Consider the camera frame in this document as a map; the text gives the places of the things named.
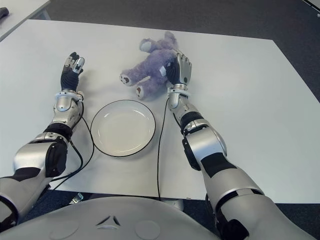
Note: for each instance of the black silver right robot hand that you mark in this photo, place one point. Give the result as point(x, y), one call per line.
point(184, 70)

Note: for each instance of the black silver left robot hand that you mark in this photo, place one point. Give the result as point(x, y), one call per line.
point(70, 78)

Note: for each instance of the purple plush teddy bear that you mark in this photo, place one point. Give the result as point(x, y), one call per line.
point(152, 65)

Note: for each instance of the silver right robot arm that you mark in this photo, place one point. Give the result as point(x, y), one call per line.
point(207, 142)

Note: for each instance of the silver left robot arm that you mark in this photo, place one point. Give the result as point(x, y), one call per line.
point(30, 155)

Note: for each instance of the white plate with black rim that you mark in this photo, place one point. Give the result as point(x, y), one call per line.
point(122, 127)

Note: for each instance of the white neighbouring table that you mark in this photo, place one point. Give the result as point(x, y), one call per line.
point(22, 12)

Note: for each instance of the black handheld controller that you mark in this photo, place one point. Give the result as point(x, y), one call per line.
point(3, 12)

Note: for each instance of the metal table clamp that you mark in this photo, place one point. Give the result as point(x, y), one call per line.
point(78, 198)

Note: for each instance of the grey table leg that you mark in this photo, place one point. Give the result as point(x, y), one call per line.
point(176, 203)

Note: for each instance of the white desk edge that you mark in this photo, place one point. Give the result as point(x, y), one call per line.
point(312, 2)

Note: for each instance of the grey robot torso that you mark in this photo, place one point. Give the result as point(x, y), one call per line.
point(125, 217)

